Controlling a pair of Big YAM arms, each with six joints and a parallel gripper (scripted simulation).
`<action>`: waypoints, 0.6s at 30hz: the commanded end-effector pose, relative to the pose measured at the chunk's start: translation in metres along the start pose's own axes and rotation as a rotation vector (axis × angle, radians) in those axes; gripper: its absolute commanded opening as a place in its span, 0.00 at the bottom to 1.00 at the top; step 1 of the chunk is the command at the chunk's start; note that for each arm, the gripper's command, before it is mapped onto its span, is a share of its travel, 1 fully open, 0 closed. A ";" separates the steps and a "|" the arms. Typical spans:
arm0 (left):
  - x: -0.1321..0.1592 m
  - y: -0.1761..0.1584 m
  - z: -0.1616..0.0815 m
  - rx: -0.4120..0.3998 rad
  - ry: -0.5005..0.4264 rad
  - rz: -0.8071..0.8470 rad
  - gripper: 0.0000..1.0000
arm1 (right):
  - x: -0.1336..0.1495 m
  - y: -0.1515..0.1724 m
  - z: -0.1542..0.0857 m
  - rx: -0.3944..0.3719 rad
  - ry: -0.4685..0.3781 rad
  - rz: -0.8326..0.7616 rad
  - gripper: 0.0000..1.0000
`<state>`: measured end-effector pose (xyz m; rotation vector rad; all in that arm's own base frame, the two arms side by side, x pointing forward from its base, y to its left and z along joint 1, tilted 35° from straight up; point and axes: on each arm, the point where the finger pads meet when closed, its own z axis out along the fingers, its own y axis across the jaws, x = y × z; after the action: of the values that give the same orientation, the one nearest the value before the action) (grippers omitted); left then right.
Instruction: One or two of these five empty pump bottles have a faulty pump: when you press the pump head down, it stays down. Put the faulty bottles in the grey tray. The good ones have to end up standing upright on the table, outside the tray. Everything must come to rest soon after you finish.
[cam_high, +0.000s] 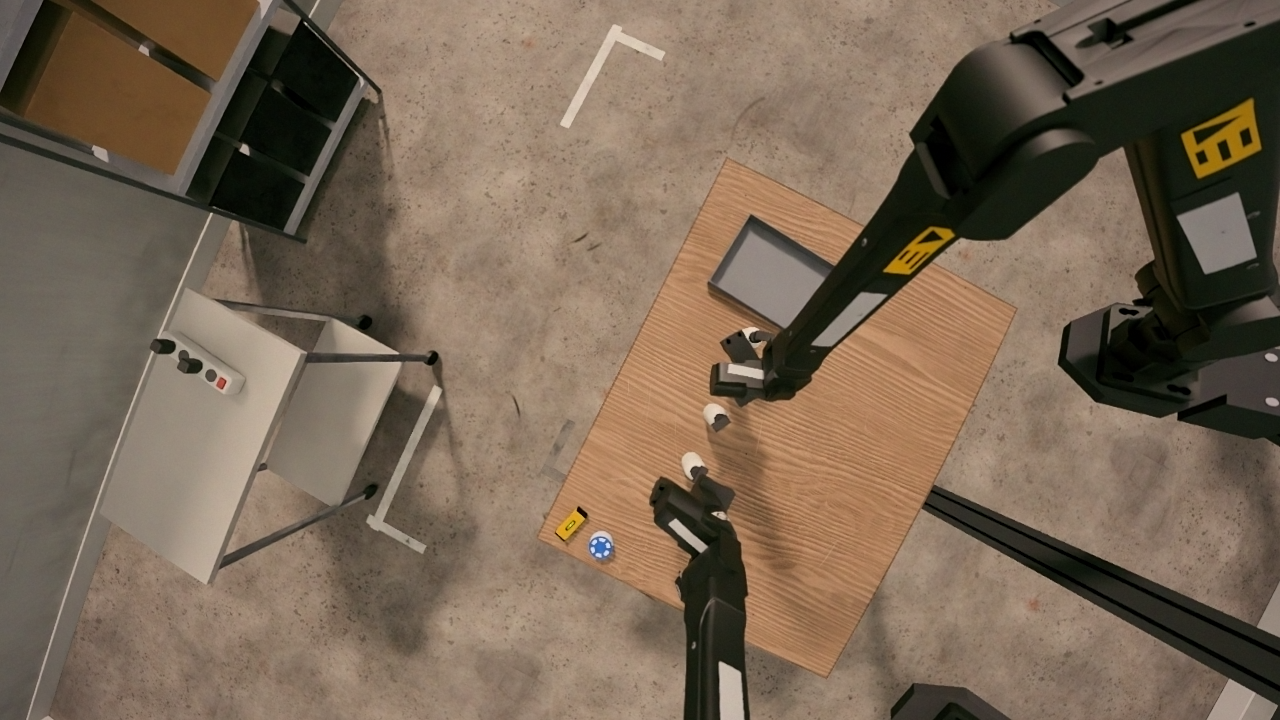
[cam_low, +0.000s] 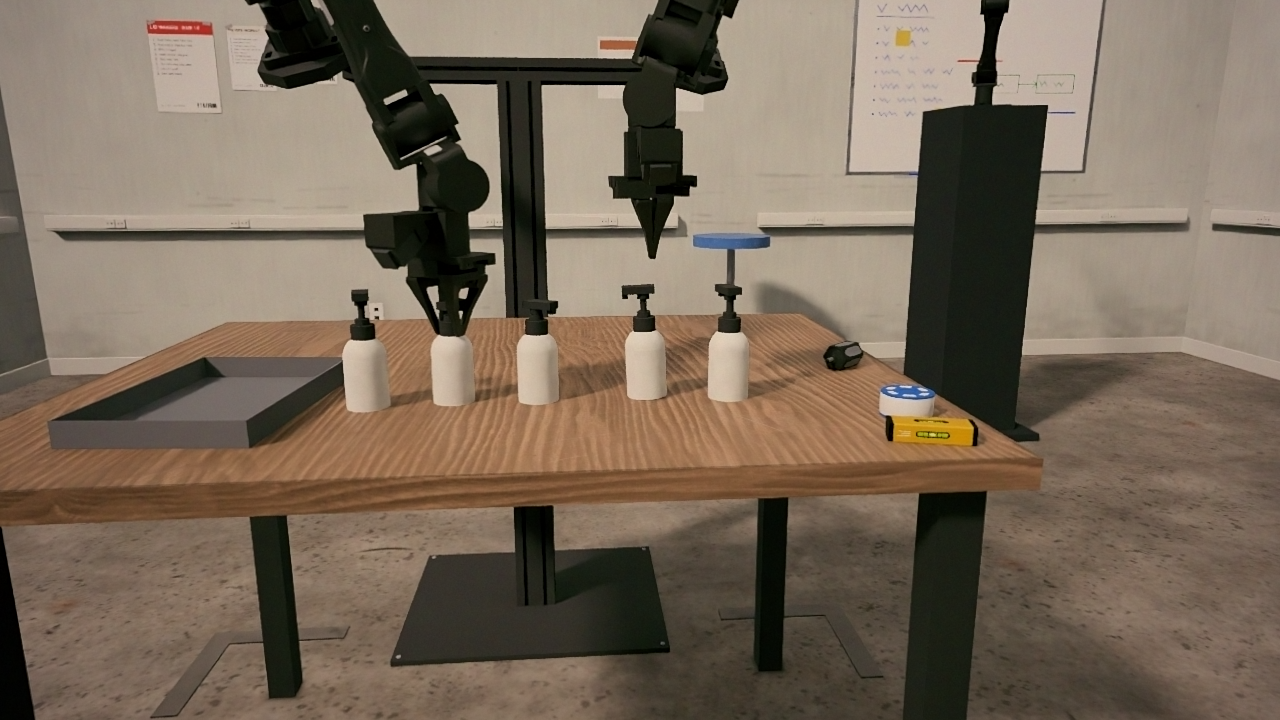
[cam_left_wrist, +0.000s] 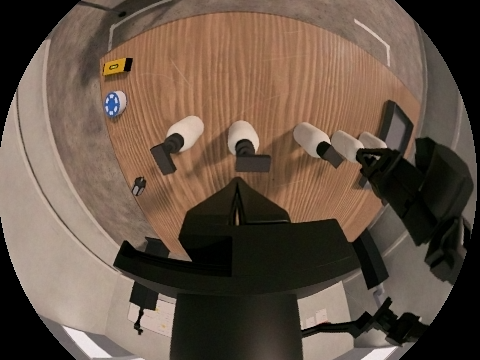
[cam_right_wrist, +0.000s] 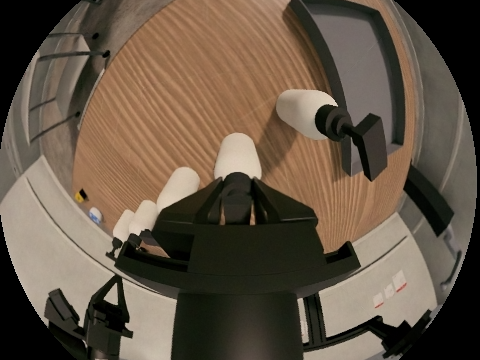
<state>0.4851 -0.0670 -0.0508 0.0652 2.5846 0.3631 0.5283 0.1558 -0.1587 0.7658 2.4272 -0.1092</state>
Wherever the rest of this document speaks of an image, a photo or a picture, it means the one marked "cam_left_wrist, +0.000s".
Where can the yellow spirit level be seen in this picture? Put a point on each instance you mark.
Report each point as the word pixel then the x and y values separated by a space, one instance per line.
pixel 123 65

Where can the white pump bottle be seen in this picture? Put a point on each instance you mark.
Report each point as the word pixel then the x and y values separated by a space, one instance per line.
pixel 312 140
pixel 183 135
pixel 242 139
pixel 370 141
pixel 348 146

